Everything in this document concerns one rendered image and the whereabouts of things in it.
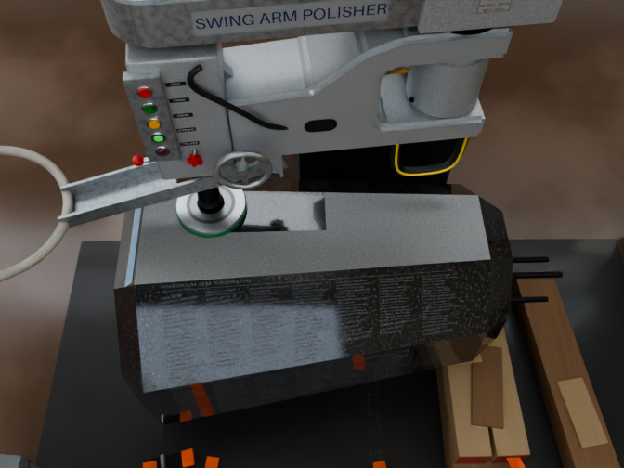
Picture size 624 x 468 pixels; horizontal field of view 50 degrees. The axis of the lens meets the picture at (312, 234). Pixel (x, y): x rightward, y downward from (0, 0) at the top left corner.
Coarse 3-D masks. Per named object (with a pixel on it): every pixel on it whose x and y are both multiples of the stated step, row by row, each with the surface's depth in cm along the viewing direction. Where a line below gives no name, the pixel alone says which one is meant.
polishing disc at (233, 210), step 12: (228, 192) 209; (240, 192) 209; (180, 204) 206; (192, 204) 206; (228, 204) 206; (240, 204) 206; (180, 216) 204; (192, 216) 204; (204, 216) 204; (216, 216) 204; (228, 216) 204; (240, 216) 205; (192, 228) 202; (204, 228) 202; (216, 228) 202; (228, 228) 203
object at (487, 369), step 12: (492, 348) 247; (480, 360) 244; (492, 360) 244; (480, 372) 242; (492, 372) 242; (480, 384) 239; (492, 384) 239; (480, 396) 237; (492, 396) 237; (480, 408) 235; (492, 408) 235; (480, 420) 233; (492, 420) 233
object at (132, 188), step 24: (144, 168) 196; (264, 168) 186; (72, 192) 202; (96, 192) 201; (120, 192) 199; (144, 192) 190; (168, 192) 190; (192, 192) 191; (72, 216) 194; (96, 216) 195
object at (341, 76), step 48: (240, 48) 166; (288, 48) 165; (336, 48) 156; (384, 48) 150; (432, 48) 150; (480, 48) 152; (240, 96) 158; (288, 96) 159; (336, 96) 159; (384, 96) 177; (240, 144) 170; (288, 144) 172; (336, 144) 174; (384, 144) 177
